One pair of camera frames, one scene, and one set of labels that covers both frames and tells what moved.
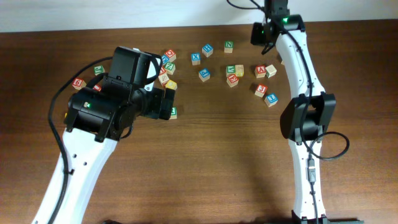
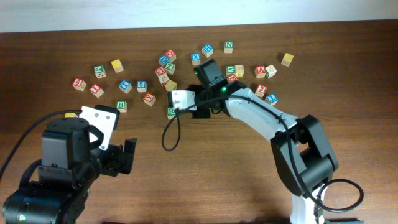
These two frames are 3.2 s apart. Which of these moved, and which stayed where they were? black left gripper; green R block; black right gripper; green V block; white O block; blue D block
Moved: black right gripper; black left gripper
Stayed: white O block; green V block; blue D block; green R block
